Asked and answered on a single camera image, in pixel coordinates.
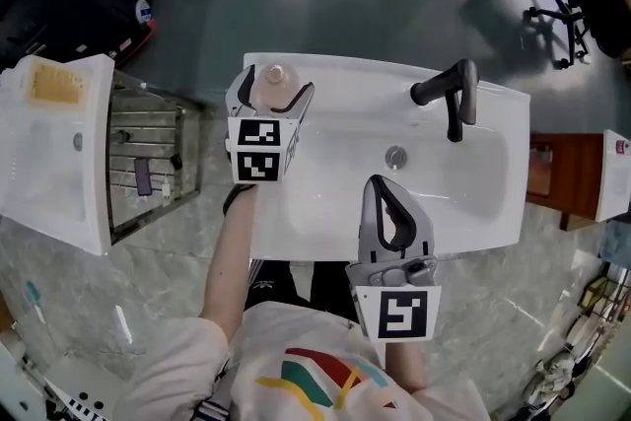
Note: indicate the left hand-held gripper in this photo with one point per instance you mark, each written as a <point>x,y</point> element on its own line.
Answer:
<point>259,150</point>

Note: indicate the white t-shirt with colour print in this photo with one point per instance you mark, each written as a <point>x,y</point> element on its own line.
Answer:
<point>296,370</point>

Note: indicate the white square sink basin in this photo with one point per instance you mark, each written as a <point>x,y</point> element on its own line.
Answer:
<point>54,182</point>

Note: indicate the white charger plug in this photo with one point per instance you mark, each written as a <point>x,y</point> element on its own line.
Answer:
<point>165,190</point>

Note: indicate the person's right forearm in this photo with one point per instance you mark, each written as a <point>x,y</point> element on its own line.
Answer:
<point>406,365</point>

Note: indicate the teal and white toothbrush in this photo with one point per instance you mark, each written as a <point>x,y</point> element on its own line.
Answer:
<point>35,303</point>

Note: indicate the person's black trousers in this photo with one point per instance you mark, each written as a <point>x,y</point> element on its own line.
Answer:
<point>305,283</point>

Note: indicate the purple phone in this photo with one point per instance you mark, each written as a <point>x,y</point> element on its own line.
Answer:
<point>143,176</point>

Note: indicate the brown wooden vanity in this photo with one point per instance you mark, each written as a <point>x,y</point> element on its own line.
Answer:
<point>557,177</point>

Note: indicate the white rectangular sink basin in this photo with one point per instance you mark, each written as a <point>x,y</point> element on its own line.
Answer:
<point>335,212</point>

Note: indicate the pink soap bottle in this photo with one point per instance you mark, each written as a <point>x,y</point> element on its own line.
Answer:
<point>277,84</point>

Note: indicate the black faucet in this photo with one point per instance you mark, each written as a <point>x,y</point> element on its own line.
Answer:
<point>458,84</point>

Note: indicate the person's left forearm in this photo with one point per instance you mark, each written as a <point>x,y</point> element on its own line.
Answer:
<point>224,271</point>

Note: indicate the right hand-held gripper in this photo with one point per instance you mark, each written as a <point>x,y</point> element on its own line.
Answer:
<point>401,310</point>

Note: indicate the black wristband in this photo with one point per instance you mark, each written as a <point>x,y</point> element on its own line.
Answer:
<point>239,197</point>

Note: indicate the small white vanity top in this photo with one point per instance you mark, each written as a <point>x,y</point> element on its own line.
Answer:
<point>613,182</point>

